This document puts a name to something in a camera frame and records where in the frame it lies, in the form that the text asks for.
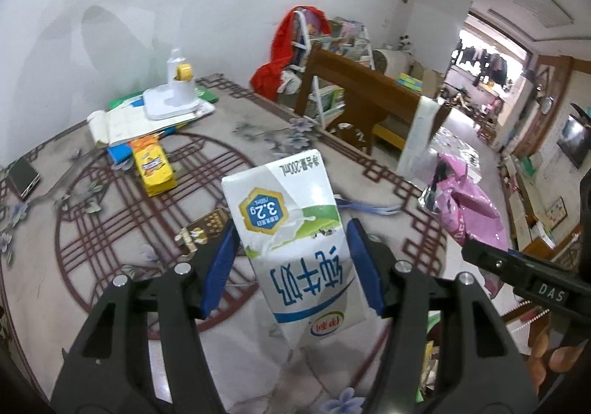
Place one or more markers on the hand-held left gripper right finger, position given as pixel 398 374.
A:
pixel 362 261

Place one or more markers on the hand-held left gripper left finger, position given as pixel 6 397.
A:
pixel 221 261

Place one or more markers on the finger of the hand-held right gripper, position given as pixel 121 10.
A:
pixel 489 261

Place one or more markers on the pink plastic bag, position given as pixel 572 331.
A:
pixel 466 210

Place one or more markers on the white milk carton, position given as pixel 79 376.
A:
pixel 295 257

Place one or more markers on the person's right hand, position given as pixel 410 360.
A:
pixel 558 358

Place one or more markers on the small gold wrapper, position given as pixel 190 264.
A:
pixel 203 227

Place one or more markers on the blue face mask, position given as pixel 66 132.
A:
pixel 369 209

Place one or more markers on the small framed picture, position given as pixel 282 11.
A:
pixel 556 209

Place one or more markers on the yellow snack packet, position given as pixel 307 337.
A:
pixel 153 167

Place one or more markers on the white towel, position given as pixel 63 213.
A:
pixel 420 136

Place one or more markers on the blue book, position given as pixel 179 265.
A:
pixel 121 153

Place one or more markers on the green book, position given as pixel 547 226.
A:
pixel 207 96

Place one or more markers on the white desk lamp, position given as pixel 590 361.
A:
pixel 171 100

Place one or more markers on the wooden chair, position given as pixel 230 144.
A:
pixel 360 86

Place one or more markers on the white plastic bag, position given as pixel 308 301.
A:
pixel 290 81

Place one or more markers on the small yellow plastic toy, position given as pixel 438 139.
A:
pixel 183 72

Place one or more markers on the red cloth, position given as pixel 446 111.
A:
pixel 277 58

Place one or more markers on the dark smartphone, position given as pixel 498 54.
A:
pixel 23 178

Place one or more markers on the white book rack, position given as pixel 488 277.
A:
pixel 302 30

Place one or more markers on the wall television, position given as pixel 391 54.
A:
pixel 572 141

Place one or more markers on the round wall clock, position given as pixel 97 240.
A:
pixel 546 105

